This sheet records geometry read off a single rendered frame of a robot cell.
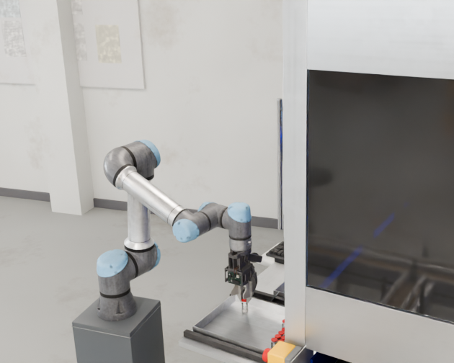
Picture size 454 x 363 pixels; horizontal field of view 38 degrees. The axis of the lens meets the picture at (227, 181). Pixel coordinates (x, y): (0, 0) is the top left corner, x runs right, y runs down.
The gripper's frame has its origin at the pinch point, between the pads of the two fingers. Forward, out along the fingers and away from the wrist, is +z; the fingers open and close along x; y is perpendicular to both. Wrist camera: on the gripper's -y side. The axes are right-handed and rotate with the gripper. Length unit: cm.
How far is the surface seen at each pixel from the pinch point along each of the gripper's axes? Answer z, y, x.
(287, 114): -75, 28, 32
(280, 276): 5.6, -28.7, -1.7
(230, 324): 5.3, 9.8, 0.0
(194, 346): 5.5, 26.1, -3.3
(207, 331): 2.1, 21.5, -1.3
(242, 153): 35, -240, -149
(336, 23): -97, 28, 44
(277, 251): 11, -58, -19
